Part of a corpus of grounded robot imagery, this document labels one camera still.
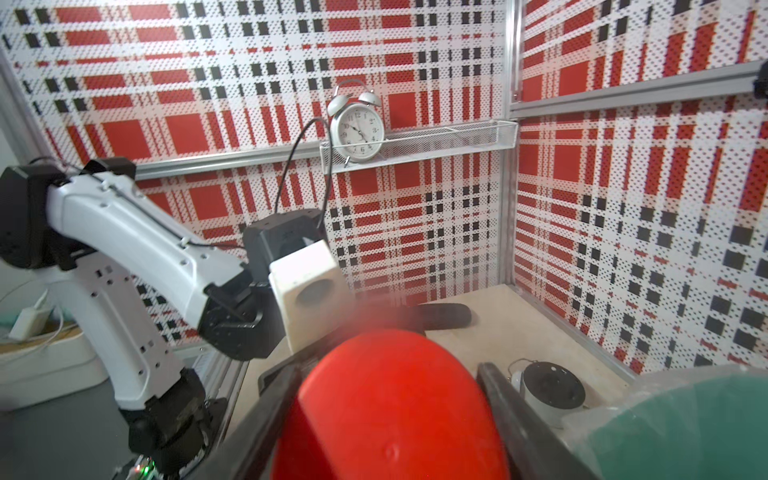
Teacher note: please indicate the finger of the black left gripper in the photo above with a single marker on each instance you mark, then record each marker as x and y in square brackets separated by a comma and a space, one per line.
[332, 345]

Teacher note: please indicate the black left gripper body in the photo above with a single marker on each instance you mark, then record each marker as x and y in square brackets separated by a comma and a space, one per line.
[241, 318]

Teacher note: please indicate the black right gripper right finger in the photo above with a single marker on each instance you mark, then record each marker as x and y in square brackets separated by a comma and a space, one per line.
[533, 449]

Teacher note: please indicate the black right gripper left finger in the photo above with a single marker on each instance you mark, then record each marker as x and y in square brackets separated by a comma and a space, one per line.
[245, 453]

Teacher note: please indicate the red jar lid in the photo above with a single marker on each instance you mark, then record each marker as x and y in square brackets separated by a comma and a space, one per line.
[397, 406]

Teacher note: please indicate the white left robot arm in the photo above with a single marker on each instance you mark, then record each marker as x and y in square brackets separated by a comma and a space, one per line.
[91, 235]

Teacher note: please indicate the white round device black top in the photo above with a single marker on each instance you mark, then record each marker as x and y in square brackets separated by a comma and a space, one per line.
[551, 390]

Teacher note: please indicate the clear plastic bin liner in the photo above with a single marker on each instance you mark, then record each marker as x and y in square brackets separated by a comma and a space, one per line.
[660, 390]

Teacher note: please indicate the white twin-bell alarm clock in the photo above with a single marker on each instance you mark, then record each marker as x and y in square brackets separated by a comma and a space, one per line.
[357, 130]

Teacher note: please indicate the green circuit board with wires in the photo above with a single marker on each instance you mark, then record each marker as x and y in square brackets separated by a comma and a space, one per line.
[138, 469]

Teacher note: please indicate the white wire mesh shelf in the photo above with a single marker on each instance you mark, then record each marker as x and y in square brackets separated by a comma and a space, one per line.
[424, 144]

